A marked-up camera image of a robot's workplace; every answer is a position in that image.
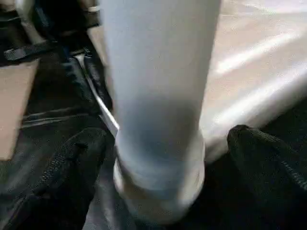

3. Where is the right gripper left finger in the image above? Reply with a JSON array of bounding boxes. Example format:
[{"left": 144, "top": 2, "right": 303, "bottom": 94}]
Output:
[{"left": 0, "top": 128, "right": 108, "bottom": 230}]

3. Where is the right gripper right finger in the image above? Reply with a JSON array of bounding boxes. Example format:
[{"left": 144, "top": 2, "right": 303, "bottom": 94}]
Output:
[{"left": 227, "top": 125, "right": 307, "bottom": 230}]

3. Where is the black table mat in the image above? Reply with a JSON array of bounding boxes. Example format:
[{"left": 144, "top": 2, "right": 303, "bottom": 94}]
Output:
[{"left": 19, "top": 47, "right": 307, "bottom": 230}]

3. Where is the white plastic table top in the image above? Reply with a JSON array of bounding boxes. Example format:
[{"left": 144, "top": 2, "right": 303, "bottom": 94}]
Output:
[{"left": 81, "top": 0, "right": 307, "bottom": 216}]

